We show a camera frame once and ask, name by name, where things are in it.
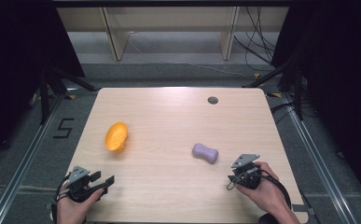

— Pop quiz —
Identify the black tripod stand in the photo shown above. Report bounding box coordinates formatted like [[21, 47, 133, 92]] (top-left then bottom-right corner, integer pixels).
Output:
[[37, 65, 99, 126], [243, 55, 306, 121]]

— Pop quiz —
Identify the black curtain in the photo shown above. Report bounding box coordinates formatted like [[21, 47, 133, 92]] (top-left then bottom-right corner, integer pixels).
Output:
[[271, 0, 361, 200], [0, 0, 87, 171]]

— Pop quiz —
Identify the black floor cable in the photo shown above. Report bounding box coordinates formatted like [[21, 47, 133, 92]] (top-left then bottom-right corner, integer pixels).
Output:
[[269, 101, 298, 124]]

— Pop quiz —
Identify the beige desk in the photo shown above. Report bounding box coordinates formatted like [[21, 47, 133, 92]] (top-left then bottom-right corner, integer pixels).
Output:
[[56, 7, 290, 62]]

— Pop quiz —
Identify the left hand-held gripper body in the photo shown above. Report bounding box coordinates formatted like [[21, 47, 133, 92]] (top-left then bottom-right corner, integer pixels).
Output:
[[66, 165, 104, 203]]

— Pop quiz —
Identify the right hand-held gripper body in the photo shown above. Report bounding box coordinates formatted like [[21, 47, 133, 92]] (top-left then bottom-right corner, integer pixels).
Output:
[[227, 153, 262, 190]]

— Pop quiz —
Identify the orange perforated soap dish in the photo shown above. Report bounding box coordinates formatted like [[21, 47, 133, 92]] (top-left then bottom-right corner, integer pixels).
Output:
[[104, 121, 130, 154]]

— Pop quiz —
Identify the metal floor rail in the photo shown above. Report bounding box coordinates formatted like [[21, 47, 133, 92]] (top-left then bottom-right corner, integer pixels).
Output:
[[0, 92, 64, 224], [281, 92, 355, 224]]

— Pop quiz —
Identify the bundle of black cables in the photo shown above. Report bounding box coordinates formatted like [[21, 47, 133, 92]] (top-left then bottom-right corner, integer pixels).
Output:
[[232, 7, 283, 73]]

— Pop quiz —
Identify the person's left hand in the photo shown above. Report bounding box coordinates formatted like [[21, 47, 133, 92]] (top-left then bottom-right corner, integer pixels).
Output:
[[56, 184, 105, 224]]

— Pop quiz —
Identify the purple soap bar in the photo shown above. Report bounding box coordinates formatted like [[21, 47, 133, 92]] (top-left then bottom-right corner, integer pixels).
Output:
[[191, 143, 219, 165]]

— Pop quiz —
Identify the person's right hand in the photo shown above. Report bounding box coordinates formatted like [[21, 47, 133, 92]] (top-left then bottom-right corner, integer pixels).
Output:
[[235, 161, 290, 215]]

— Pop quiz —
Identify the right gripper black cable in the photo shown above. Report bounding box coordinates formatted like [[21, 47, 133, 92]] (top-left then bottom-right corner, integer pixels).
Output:
[[226, 169, 293, 210]]

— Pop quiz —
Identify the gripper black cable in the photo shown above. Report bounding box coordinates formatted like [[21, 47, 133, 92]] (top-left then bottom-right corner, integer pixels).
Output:
[[226, 169, 293, 210], [50, 174, 72, 224]]

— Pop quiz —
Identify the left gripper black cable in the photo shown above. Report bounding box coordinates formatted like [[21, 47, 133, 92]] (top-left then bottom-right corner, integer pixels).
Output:
[[50, 174, 72, 224]]

